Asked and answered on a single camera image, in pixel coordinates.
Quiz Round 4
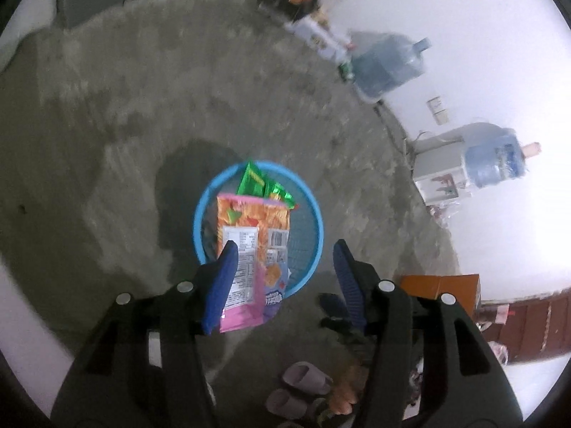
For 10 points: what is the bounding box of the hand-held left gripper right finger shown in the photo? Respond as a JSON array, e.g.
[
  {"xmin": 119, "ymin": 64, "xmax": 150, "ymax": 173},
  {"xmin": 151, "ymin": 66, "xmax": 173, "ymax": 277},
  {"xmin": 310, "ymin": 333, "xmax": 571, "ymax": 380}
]
[{"xmin": 333, "ymin": 239, "xmax": 524, "ymax": 428}]

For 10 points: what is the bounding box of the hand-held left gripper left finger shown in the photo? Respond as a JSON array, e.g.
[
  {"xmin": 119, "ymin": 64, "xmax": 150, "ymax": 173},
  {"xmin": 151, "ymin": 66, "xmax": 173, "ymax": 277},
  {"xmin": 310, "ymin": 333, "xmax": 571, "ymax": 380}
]
[{"xmin": 50, "ymin": 241, "xmax": 240, "ymax": 428}]

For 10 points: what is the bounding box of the blue plastic waste basket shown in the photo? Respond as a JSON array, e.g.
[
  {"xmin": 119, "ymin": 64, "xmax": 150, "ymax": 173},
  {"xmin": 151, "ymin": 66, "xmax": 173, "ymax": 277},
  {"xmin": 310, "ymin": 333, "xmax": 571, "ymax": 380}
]
[{"xmin": 193, "ymin": 159, "xmax": 324, "ymax": 299}]

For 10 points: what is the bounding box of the pink and orange snack packet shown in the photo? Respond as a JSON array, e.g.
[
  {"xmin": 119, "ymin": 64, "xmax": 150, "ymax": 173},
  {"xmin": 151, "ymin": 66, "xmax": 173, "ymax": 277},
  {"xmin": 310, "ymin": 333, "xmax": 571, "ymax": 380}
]
[{"xmin": 216, "ymin": 192, "xmax": 292, "ymax": 333}]

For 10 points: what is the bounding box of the green snack packet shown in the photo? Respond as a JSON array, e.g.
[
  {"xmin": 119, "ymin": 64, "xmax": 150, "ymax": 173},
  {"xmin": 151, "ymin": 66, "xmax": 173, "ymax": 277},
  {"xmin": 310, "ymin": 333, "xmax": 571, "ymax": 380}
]
[{"xmin": 236, "ymin": 159, "xmax": 299, "ymax": 211}]

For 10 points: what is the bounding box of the dark slipper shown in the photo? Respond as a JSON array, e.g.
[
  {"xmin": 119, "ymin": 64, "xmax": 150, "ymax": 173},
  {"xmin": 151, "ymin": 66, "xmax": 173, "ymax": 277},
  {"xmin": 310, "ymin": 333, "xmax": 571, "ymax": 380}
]
[{"xmin": 318, "ymin": 293, "xmax": 354, "ymax": 331}]

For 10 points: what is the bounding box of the orange cardboard box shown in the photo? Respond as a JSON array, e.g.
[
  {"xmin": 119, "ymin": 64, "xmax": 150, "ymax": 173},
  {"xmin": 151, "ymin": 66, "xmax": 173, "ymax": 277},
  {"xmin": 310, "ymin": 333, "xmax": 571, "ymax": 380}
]
[{"xmin": 399, "ymin": 274, "xmax": 483, "ymax": 314}]

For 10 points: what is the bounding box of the pale purple slipper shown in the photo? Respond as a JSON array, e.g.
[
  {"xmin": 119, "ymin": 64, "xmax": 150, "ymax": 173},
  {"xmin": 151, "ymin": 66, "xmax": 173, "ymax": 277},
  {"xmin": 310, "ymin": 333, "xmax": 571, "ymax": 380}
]
[
  {"xmin": 265, "ymin": 388, "xmax": 311, "ymax": 421},
  {"xmin": 281, "ymin": 361, "xmax": 334, "ymax": 396}
]

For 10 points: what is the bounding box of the white water dispenser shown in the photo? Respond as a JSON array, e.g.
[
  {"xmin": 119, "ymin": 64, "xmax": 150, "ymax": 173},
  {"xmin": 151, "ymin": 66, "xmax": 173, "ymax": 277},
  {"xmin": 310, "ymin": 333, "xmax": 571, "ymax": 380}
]
[{"xmin": 412, "ymin": 122, "xmax": 476, "ymax": 207}]

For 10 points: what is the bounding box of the blue dispenser water jug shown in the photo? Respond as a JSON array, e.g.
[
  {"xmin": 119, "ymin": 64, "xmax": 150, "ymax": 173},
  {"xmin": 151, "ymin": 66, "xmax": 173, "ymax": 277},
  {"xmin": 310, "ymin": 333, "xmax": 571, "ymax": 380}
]
[{"xmin": 463, "ymin": 127, "xmax": 543, "ymax": 189}]

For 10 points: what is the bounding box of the white printed carton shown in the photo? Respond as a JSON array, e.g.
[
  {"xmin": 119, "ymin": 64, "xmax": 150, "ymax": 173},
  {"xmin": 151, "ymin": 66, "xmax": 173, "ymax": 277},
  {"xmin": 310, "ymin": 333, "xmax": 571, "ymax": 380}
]
[{"xmin": 284, "ymin": 12, "xmax": 354, "ymax": 61}]

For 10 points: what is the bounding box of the white wall socket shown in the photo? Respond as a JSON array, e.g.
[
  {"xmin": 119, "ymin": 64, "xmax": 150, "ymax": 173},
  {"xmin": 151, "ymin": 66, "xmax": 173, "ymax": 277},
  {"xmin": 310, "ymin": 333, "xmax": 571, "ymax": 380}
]
[{"xmin": 427, "ymin": 95, "xmax": 450, "ymax": 126}]

